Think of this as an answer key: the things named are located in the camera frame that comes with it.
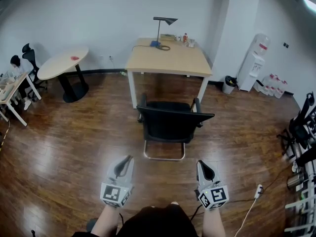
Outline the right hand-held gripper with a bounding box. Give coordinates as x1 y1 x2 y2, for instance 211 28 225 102
194 159 229 211

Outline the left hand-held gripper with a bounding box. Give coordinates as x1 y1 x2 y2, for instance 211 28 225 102
100 155 135 208

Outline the black mesh chair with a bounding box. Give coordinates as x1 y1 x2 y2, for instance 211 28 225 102
136 94 215 161

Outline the person's right forearm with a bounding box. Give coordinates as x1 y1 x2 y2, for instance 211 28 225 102
202 207 227 237

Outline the person's left forearm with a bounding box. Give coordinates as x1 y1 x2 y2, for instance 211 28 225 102
90 203 119 237

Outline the black headrest office chair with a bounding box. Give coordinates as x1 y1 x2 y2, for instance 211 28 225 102
21 42 49 92

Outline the person's black shirt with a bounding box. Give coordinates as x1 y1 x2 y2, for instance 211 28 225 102
71 203 201 237

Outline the steel tumbler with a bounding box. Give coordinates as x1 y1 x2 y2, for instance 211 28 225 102
287 171 305 190

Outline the grey waste bin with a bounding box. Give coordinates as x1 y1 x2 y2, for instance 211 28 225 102
221 75 237 95

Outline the white metal rack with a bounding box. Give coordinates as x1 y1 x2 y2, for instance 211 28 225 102
285 157 316 237

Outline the row of clear water jugs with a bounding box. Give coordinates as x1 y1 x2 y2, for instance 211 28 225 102
254 73 289 99

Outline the white water dispenser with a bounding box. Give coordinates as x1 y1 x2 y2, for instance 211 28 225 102
237 33 272 92

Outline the light wooden desk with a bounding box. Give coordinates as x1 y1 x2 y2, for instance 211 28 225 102
124 37 213 110

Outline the round wooden table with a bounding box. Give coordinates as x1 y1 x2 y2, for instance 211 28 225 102
37 45 89 103

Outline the clear dispenser water jug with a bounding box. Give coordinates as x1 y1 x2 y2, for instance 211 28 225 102
253 33 272 57

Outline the black desk lamp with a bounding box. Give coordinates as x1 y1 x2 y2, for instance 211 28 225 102
153 16 179 51

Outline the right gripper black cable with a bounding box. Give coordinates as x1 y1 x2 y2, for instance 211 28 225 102
189 205 204 221

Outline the black floor cable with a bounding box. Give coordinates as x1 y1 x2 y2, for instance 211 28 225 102
228 197 256 205

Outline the white power cable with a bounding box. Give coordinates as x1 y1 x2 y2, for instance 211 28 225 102
233 196 259 237

